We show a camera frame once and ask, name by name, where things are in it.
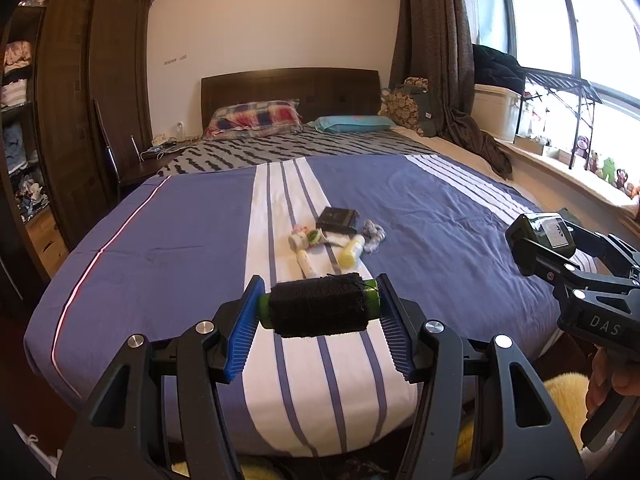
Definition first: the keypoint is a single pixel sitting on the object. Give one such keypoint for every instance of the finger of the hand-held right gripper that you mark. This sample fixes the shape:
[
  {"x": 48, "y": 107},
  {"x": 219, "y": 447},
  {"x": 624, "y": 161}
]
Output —
[
  {"x": 610, "y": 255},
  {"x": 542, "y": 262}
]

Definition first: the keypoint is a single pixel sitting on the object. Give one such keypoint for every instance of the teal pillow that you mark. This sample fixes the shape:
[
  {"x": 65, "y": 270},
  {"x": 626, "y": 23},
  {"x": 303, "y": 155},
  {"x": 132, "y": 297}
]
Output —
[{"x": 350, "y": 123}]

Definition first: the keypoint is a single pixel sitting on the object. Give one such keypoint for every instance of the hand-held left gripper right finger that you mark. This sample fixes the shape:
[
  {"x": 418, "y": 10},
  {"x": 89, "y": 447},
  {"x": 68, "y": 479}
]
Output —
[{"x": 395, "y": 332}]

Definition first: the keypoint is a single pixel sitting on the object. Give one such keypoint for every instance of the dark wooden nightstand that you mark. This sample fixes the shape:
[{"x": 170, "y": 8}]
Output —
[{"x": 145, "y": 167}]

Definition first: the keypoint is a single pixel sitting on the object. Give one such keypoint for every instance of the yellow fluffy rug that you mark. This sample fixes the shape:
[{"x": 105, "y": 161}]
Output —
[{"x": 565, "y": 395}]

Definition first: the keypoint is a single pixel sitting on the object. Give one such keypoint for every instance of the blue white striped duvet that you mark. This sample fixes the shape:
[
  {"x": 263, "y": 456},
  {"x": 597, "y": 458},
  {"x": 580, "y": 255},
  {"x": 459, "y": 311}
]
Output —
[{"x": 175, "y": 240}]

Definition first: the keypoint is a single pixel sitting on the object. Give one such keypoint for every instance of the patterned fabric bag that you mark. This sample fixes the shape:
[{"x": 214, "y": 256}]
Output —
[{"x": 405, "y": 105}]

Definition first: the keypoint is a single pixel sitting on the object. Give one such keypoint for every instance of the black metal rack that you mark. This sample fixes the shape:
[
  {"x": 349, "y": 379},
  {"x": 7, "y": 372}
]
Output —
[{"x": 560, "y": 82}]

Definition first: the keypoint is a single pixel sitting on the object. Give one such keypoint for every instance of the plaid pillow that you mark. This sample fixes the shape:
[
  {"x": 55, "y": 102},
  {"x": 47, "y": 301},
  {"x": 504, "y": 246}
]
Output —
[{"x": 250, "y": 117}]

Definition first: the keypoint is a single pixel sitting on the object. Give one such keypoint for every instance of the black box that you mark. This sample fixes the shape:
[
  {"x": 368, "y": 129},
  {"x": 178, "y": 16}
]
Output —
[{"x": 337, "y": 219}]

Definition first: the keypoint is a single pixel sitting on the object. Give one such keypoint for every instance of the black thread spool green ends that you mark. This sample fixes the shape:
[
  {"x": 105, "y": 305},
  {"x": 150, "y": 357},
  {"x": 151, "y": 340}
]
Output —
[{"x": 315, "y": 305}]

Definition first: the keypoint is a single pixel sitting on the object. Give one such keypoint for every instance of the folded clothes on shelves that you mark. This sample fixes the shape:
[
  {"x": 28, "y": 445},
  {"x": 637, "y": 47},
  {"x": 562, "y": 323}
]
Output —
[{"x": 15, "y": 95}]

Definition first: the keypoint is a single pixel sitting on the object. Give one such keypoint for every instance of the black jacket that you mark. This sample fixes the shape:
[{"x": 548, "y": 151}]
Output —
[{"x": 497, "y": 67}]

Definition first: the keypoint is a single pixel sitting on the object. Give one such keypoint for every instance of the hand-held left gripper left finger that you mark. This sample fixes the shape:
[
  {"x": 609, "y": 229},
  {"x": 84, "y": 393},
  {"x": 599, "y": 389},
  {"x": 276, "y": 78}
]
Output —
[{"x": 245, "y": 327}]

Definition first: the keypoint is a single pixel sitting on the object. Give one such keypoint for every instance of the dark wooden headboard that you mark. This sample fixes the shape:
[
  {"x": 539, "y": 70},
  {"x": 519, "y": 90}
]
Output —
[{"x": 290, "y": 85}]

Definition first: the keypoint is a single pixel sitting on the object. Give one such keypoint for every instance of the dark wooden wardrobe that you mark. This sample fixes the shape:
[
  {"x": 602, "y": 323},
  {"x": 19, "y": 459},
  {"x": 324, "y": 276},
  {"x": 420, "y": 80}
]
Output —
[{"x": 90, "y": 110}]

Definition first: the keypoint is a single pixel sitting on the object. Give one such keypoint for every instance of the brown curtain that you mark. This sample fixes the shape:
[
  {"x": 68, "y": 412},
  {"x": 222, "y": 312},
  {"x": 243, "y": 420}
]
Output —
[{"x": 435, "y": 35}]

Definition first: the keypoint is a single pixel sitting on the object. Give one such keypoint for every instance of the row of plush toys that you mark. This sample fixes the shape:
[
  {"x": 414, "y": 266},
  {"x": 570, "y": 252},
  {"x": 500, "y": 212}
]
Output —
[{"x": 610, "y": 167}]

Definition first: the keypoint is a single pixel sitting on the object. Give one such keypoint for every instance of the window frame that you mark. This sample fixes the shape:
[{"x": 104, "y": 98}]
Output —
[{"x": 570, "y": 15}]

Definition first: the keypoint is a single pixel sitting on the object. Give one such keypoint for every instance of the white storage box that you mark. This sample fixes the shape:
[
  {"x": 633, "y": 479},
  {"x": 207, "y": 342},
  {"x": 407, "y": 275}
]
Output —
[{"x": 495, "y": 112}]

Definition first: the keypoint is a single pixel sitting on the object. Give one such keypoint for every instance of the person's right hand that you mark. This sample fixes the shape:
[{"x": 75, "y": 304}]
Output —
[{"x": 596, "y": 385}]

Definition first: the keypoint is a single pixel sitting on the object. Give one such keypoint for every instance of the grey zigzag bed sheet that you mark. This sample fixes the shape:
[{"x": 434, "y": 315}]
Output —
[{"x": 300, "y": 147}]

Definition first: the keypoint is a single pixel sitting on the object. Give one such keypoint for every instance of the white tube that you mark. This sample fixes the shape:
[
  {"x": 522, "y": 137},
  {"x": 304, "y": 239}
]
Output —
[{"x": 305, "y": 262}]

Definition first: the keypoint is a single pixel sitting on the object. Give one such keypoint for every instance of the green white wrapper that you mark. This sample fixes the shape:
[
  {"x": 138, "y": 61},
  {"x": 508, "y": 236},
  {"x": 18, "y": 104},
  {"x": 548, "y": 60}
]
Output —
[{"x": 315, "y": 236}]

